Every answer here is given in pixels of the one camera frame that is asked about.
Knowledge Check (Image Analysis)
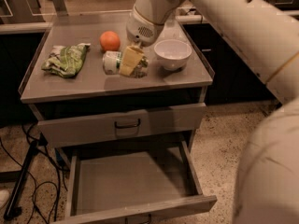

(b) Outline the grey drawer cabinet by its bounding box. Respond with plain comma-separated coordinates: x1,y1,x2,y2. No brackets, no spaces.
18,10,218,224

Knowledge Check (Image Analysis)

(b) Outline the black floor stand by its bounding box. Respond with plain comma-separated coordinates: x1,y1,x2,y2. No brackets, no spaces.
4,141,37,221

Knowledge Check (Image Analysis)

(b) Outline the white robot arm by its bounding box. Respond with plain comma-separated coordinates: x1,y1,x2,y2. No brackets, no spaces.
126,0,299,224

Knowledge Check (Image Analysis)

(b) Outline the white green 7up can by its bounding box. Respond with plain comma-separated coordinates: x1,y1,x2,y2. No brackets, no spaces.
102,51,149,78

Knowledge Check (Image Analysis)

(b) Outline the grey top drawer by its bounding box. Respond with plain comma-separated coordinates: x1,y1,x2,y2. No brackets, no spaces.
38,103,206,147

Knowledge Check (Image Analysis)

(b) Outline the grey open middle drawer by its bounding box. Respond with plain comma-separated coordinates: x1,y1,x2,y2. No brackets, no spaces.
53,141,217,224

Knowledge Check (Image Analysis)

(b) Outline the orange fruit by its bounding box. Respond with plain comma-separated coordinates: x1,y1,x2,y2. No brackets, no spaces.
99,31,121,51

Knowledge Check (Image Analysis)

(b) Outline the green chip bag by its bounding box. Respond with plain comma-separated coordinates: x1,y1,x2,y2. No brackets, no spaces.
41,43,90,78

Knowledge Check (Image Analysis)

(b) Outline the white bowl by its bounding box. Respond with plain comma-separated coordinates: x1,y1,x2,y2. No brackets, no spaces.
154,39,192,71

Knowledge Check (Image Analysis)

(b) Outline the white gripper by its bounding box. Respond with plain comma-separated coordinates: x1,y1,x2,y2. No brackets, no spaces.
120,8,164,77

